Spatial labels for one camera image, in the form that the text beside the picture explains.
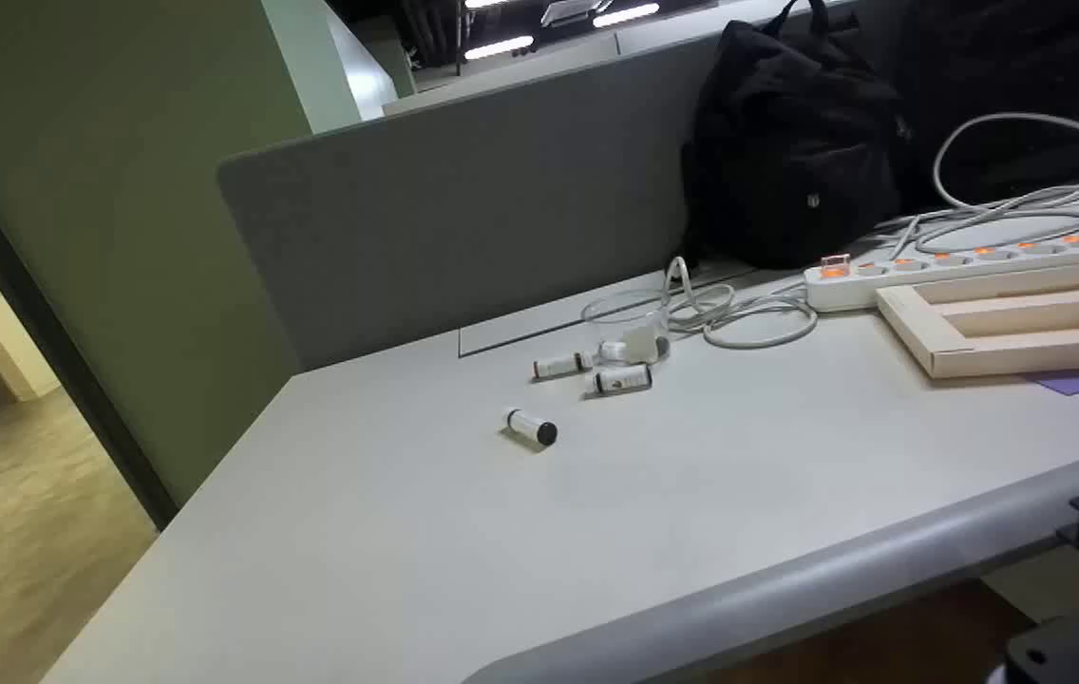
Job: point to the white cylinder with black cap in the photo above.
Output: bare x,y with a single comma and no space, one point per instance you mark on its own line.
528,428
561,367
619,378

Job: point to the white pipe fitting right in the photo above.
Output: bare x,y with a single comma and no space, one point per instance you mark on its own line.
631,345

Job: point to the grey desk divider panel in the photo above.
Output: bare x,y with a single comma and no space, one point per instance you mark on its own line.
466,229

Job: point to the long ceiling light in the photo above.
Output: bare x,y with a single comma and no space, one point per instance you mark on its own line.
498,46
624,17

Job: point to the black backpack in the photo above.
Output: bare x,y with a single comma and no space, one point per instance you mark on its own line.
791,140

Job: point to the white six-socket power strip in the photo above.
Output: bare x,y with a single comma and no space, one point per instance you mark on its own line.
945,268

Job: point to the light wooden frame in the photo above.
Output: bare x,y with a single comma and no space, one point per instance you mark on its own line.
945,348

